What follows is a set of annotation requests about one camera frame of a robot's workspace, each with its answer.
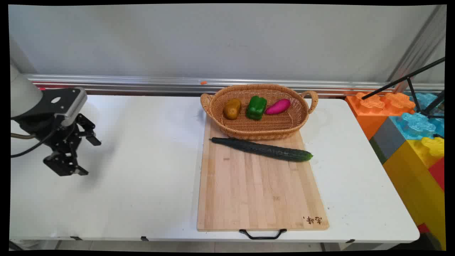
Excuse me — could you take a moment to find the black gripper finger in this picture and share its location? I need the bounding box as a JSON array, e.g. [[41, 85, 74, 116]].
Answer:
[[43, 140, 89, 177], [75, 113, 102, 146]]

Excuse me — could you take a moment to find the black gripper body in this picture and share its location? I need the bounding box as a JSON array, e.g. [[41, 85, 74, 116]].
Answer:
[[16, 116, 80, 154]]

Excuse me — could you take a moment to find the long dark green cucumber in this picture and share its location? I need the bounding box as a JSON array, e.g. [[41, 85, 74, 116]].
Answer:
[[210, 137, 314, 162]]

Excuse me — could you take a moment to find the brown potato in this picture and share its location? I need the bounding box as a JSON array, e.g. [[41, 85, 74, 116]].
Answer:
[[223, 98, 242, 120]]

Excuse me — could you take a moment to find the green bell pepper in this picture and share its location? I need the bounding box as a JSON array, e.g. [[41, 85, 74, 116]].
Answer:
[[246, 95, 268, 120]]

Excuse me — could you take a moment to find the pink sweet potato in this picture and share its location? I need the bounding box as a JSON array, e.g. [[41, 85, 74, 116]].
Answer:
[[265, 98, 291, 115]]

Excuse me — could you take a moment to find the orange foam block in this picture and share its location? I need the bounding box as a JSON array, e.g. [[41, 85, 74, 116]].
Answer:
[[346, 92, 416, 140]]

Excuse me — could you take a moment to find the grey foam block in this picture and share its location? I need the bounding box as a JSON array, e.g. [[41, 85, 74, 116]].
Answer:
[[369, 117, 406, 165]]

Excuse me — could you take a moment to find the blue foam block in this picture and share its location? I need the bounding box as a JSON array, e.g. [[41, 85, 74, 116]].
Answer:
[[389, 92, 445, 141]]

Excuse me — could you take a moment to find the black tripod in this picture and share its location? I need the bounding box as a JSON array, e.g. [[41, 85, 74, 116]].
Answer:
[[362, 57, 445, 139]]

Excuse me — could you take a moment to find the red foam block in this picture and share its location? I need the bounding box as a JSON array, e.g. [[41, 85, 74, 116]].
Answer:
[[428, 157, 445, 192]]

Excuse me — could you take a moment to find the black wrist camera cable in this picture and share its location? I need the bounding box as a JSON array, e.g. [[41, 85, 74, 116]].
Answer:
[[11, 128, 59, 158]]

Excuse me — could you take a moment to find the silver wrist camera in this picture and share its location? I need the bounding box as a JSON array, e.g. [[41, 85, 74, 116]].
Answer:
[[61, 87, 88, 127]]

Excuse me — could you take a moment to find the aluminium rail along wall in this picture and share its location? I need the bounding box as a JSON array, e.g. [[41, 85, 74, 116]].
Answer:
[[22, 74, 445, 96]]

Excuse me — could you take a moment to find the woven wicker basket with handles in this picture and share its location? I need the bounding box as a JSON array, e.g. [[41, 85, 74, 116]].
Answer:
[[200, 84, 319, 140]]

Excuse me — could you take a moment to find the wooden cutting board with handle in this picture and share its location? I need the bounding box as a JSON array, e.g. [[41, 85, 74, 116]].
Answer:
[[197, 116, 330, 240]]

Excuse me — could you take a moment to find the aluminium diagonal post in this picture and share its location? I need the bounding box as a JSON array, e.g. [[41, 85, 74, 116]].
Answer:
[[387, 5, 446, 94]]

